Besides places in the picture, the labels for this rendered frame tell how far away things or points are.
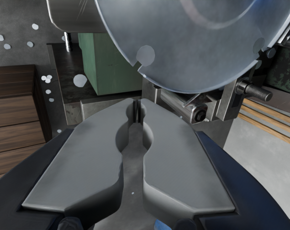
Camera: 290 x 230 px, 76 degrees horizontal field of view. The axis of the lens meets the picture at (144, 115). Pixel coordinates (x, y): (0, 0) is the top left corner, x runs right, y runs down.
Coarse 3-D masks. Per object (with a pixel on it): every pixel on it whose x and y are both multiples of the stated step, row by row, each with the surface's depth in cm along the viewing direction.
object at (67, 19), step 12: (48, 0) 14; (60, 0) 15; (72, 0) 15; (84, 0) 15; (48, 12) 15; (60, 12) 15; (72, 12) 15; (84, 12) 16; (96, 12) 16; (60, 24) 15; (72, 24) 16; (84, 24) 16; (96, 24) 16
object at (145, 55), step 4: (140, 48) 19; (144, 48) 19; (148, 48) 19; (152, 48) 20; (140, 52) 19; (144, 52) 20; (148, 52) 20; (152, 52) 20; (136, 56) 19; (140, 56) 20; (144, 56) 20; (148, 56) 20; (152, 56) 20; (140, 60) 20; (144, 60) 20; (148, 60) 20; (152, 60) 20; (144, 64) 20; (148, 64) 20
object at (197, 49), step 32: (96, 0) 15; (128, 0) 16; (160, 0) 18; (192, 0) 18; (224, 0) 20; (256, 0) 22; (288, 0) 25; (128, 32) 18; (160, 32) 19; (192, 32) 21; (224, 32) 23; (256, 32) 25; (160, 64) 21; (192, 64) 23; (224, 64) 25
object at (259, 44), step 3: (258, 39) 26; (261, 39) 26; (255, 42) 26; (258, 42) 26; (261, 42) 26; (255, 45) 26; (258, 45) 26; (261, 45) 27; (255, 48) 27; (258, 48) 27; (255, 51) 27; (258, 51) 27
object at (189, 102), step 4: (196, 96) 25; (200, 96) 26; (204, 96) 26; (188, 100) 26; (192, 100) 25; (196, 100) 26; (200, 100) 26; (204, 100) 26; (208, 100) 27; (184, 104) 26; (188, 104) 25; (192, 104) 26; (196, 104) 26
